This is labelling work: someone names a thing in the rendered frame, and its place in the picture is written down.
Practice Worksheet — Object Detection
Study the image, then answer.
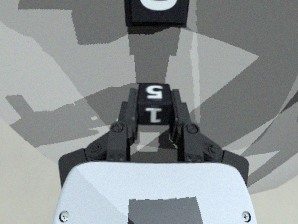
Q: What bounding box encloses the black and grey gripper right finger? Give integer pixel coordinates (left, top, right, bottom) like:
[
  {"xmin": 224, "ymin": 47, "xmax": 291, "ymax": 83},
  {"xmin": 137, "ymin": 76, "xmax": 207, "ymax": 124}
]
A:
[{"xmin": 169, "ymin": 89, "xmax": 249, "ymax": 188}]

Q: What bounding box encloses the black calendar cube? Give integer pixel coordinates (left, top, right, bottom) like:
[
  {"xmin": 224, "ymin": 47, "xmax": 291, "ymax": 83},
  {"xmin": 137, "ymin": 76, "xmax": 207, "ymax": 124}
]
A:
[
  {"xmin": 129, "ymin": 0, "xmax": 188, "ymax": 25},
  {"xmin": 137, "ymin": 83, "xmax": 173, "ymax": 125}
]

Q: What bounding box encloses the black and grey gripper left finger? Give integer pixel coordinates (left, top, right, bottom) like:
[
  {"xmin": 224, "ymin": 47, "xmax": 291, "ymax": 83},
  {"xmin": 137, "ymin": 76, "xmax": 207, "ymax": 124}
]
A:
[{"xmin": 58, "ymin": 88, "xmax": 138, "ymax": 189}]

